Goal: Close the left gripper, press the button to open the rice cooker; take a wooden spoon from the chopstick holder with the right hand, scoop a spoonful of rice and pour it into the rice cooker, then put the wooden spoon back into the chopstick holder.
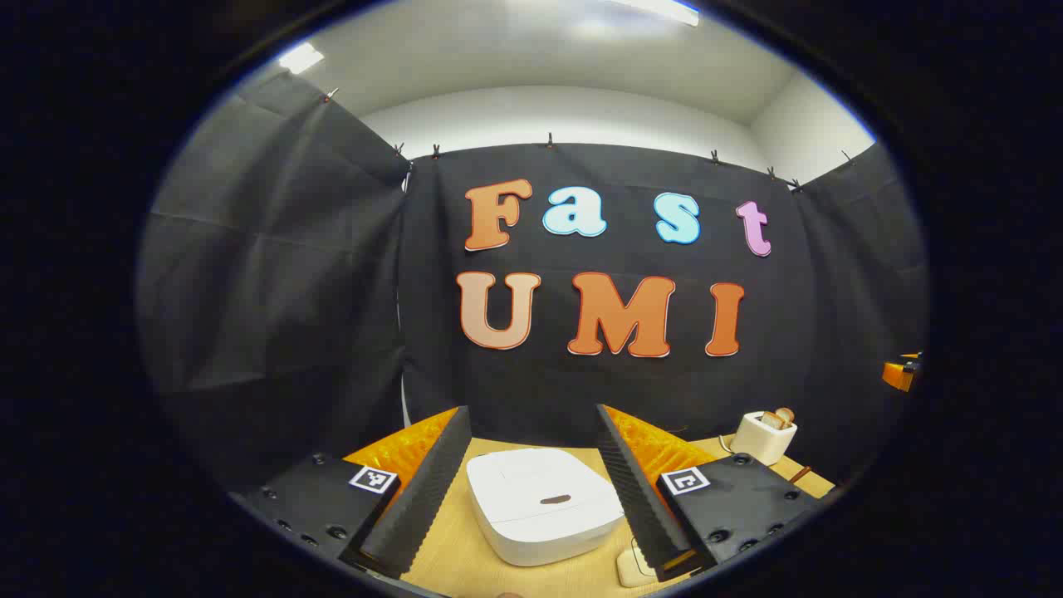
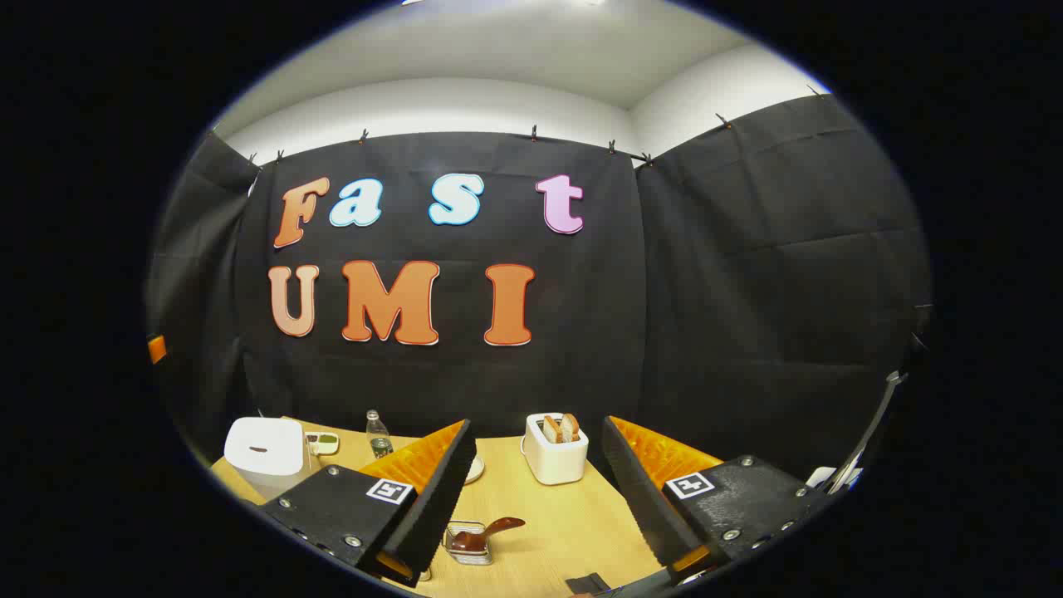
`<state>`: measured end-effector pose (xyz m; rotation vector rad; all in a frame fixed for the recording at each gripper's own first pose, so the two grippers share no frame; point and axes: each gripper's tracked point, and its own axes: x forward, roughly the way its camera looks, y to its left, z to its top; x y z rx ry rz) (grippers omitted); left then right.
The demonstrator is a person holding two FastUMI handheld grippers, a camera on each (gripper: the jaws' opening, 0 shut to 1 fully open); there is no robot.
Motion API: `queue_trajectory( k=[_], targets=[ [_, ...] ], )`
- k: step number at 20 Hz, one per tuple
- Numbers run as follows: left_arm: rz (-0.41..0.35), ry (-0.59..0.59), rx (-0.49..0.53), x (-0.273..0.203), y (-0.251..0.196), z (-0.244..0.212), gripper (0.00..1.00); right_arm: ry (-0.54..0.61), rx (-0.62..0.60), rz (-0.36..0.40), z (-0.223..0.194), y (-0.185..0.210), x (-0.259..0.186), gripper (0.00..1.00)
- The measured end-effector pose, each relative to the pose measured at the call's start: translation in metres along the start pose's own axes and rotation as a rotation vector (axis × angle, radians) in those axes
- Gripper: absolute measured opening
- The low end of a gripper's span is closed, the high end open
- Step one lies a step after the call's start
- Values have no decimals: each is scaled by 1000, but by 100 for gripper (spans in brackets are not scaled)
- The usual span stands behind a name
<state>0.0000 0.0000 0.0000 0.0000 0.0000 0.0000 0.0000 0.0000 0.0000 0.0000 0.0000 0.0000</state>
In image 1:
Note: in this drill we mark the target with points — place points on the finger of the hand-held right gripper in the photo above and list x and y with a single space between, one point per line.
897 375

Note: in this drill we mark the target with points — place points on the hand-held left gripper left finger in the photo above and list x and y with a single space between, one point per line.
423 490

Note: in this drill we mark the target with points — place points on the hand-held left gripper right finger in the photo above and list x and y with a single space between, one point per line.
635 498

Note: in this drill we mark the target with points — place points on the white rice cooker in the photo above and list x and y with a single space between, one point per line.
531 507

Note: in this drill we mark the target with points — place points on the toast slice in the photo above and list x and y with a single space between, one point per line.
772 420
786 414

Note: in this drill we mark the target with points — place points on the white toaster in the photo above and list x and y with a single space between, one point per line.
760 442

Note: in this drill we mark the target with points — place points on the black backdrop cloth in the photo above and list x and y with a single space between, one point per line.
291 249

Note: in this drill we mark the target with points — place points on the ceiling light panel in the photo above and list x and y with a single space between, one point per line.
301 56

